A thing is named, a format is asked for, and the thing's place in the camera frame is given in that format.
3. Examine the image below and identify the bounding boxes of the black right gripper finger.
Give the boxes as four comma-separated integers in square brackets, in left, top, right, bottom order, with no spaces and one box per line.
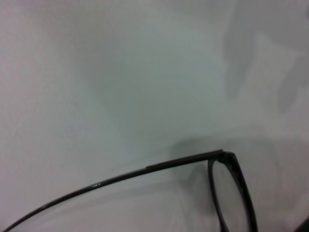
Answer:
[295,220,309,232]

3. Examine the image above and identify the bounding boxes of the black glasses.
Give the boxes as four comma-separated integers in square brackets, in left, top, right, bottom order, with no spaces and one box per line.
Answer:
[0,149,258,232]

